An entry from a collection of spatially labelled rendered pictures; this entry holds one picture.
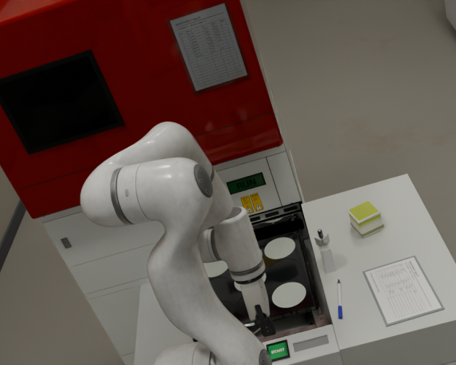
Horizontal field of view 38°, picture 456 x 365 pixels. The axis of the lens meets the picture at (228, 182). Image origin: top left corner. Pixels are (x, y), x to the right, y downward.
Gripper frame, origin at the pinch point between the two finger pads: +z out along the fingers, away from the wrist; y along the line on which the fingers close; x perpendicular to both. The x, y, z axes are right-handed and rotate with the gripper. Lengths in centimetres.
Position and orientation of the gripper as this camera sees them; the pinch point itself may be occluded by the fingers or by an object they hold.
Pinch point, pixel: (267, 326)
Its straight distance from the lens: 164.1
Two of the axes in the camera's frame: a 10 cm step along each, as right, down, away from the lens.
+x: 9.5, -2.8, -1.2
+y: -0.1, 3.6, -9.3
